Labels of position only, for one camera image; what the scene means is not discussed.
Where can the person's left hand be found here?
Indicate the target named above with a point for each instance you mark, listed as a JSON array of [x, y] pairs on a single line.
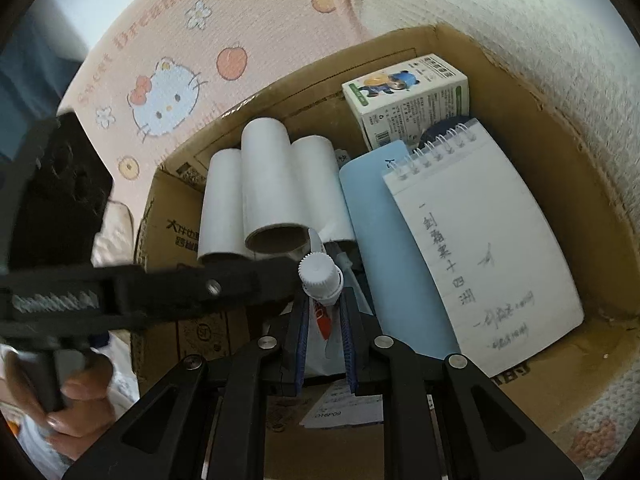
[[90, 390]]

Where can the red and white toothpaste tube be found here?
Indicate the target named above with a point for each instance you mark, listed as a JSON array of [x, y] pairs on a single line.
[[320, 275]]

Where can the green and white small carton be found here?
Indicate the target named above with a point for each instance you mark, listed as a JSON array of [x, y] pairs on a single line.
[[400, 95]]

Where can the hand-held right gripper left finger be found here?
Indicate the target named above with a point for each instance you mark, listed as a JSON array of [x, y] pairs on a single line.
[[300, 350]]

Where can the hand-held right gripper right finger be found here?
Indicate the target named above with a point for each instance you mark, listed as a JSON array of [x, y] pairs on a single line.
[[350, 350]]

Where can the brown cardboard box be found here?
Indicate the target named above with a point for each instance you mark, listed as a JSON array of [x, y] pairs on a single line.
[[565, 185]]

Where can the white paper tube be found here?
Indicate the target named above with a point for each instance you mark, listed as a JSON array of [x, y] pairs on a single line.
[[222, 200], [270, 175], [320, 185]]

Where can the blue booklet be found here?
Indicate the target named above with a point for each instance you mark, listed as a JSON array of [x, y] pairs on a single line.
[[380, 240]]

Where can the white spiral notepad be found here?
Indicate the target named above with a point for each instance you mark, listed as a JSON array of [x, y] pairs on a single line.
[[480, 240]]

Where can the pink cat print blanket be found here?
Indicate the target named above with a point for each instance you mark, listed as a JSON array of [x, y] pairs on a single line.
[[525, 25]]

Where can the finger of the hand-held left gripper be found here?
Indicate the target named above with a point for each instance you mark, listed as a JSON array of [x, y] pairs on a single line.
[[200, 290]]

